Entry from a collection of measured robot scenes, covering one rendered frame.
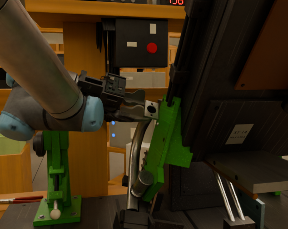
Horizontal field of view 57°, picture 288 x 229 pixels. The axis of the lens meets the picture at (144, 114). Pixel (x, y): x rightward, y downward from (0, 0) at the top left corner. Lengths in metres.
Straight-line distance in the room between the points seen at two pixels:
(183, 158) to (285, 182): 0.23
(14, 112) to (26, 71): 0.21
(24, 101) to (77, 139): 0.40
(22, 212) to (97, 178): 0.27
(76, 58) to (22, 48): 0.57
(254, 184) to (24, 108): 0.47
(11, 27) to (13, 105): 0.28
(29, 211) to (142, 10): 0.72
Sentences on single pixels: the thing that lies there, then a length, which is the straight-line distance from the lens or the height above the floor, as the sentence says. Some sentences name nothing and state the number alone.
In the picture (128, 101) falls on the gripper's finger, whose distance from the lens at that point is 0.71.
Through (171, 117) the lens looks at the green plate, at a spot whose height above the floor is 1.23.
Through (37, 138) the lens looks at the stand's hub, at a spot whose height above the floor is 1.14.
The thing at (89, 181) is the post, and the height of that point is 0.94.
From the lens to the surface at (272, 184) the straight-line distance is 0.55.
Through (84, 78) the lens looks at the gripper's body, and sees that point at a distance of 0.64.
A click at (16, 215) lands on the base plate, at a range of 0.95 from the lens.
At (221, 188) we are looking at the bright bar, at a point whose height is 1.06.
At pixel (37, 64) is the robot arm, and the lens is 0.41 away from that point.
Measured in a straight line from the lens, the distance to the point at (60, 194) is 0.81.
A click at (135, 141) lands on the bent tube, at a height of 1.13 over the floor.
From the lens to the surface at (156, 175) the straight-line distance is 0.62.
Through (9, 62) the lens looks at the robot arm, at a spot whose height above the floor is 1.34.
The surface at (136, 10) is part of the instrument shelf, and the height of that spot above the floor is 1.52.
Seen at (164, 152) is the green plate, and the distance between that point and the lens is 0.62.
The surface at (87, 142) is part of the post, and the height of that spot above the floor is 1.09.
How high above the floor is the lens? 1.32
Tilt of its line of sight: 8 degrees down
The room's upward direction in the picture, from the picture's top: straight up
